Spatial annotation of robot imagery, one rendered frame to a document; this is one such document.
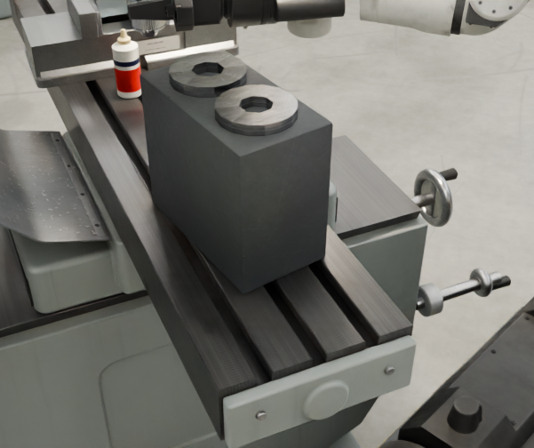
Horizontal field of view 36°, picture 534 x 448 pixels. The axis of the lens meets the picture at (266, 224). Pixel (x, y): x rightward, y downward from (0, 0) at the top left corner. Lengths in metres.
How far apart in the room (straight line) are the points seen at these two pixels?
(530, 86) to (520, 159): 0.58
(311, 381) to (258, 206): 0.19
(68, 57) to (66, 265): 0.37
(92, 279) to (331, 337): 0.45
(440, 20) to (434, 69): 2.45
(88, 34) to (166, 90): 0.45
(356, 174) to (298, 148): 0.64
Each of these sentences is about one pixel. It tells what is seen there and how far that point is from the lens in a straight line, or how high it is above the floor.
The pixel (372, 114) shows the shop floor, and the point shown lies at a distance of 3.23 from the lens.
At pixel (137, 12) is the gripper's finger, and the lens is 1.16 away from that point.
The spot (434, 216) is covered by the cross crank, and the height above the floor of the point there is 0.62.
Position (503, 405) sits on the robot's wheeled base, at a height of 0.59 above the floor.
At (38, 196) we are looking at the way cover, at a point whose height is 0.90.
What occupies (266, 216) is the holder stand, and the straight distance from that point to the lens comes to 0.89.
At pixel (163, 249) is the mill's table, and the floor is 0.95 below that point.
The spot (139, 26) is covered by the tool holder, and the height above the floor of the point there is 1.11.
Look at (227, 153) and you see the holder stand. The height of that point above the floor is 1.13.
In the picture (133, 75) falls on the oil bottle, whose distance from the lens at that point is 1.31.
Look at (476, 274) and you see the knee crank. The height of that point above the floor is 0.55.
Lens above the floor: 1.58
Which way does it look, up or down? 37 degrees down
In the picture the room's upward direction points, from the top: straight up
